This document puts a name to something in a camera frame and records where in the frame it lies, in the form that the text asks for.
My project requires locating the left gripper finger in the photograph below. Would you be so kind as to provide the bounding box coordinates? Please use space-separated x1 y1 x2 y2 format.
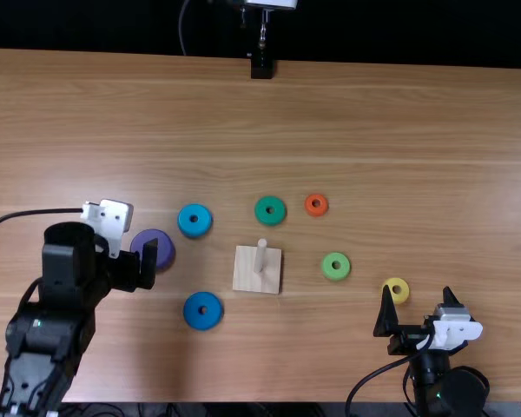
140 237 159 290

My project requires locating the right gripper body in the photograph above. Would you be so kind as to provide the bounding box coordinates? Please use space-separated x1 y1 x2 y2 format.
387 321 436 356

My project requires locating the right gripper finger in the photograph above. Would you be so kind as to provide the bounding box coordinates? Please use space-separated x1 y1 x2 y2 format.
441 286 461 308
373 284 399 338

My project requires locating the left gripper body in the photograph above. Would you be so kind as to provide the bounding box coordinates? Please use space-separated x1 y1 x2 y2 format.
93 234 143 294

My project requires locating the purple ring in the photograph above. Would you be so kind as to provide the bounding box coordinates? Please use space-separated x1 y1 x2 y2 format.
129 228 176 273

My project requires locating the light blue ring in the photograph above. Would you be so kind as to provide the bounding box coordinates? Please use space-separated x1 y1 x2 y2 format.
176 203 214 240

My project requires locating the dark blue ring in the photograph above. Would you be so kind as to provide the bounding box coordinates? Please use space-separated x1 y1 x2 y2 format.
182 291 225 332

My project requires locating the light green ring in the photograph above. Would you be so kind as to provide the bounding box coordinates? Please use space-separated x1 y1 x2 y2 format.
320 251 352 281

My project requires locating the dark green ring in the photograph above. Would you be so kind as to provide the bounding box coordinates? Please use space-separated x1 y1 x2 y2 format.
254 195 287 228

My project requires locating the wooden peg base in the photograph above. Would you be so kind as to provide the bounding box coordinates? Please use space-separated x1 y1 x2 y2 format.
232 237 284 296

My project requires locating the black clamp stand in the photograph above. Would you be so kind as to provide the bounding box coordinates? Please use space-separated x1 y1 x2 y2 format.
238 8 278 81

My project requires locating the yellow ring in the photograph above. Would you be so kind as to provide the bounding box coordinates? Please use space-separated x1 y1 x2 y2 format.
380 277 410 306

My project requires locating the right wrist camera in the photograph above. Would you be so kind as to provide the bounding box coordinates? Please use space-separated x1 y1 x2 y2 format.
416 303 484 351

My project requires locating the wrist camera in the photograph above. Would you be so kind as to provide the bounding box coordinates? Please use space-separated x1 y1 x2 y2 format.
80 199 135 260
416 303 484 351

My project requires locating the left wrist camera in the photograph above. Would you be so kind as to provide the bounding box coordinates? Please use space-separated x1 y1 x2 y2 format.
80 199 135 260

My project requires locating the orange ring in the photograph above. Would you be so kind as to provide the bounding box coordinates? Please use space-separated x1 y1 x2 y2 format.
304 193 330 218

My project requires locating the grey cable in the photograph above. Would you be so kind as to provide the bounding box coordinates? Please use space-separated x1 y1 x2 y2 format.
177 0 193 56

